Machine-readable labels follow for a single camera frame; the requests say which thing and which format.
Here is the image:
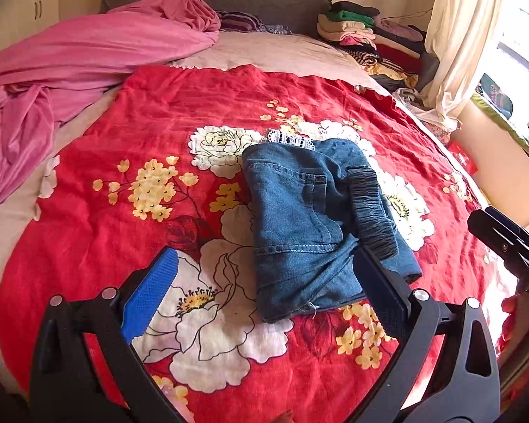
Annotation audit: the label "striped pillow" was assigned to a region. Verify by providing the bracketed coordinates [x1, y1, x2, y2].
[215, 10, 266, 34]

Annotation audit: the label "red packet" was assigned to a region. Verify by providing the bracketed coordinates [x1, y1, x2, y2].
[447, 140, 479, 173]

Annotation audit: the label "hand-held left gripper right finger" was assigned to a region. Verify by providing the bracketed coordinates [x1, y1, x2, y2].
[352, 244, 501, 423]

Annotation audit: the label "pink bed sheet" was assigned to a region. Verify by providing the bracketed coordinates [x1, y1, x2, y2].
[0, 0, 222, 223]

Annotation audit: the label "cream wardrobe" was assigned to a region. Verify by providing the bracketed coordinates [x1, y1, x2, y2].
[0, 0, 63, 65]

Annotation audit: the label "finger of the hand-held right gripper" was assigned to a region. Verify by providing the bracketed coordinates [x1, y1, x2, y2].
[467, 206, 529, 274]

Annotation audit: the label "cream curtain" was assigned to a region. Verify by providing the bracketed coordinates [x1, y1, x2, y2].
[394, 0, 510, 134]

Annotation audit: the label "dark printed board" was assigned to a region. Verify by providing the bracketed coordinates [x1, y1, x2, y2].
[478, 73, 514, 117]

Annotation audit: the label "green windowsill cloth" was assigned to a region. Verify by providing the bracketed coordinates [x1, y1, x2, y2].
[469, 92, 529, 153]

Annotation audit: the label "beige bed sheet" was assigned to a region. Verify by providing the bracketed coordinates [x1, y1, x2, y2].
[0, 31, 395, 399]

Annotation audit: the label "red floral blanket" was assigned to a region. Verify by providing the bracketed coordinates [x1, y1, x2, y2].
[0, 64, 518, 423]

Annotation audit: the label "window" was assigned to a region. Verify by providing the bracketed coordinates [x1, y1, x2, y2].
[489, 0, 529, 142]

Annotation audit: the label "person's right hand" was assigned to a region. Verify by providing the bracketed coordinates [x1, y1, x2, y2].
[499, 294, 529, 345]

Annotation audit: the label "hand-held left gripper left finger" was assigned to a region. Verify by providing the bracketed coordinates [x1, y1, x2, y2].
[29, 247, 182, 423]

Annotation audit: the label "stack of folded clothes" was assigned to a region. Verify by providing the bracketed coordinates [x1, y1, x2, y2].
[316, 0, 439, 95]

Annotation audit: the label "blue denim pants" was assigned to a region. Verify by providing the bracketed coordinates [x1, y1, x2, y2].
[242, 128, 424, 323]

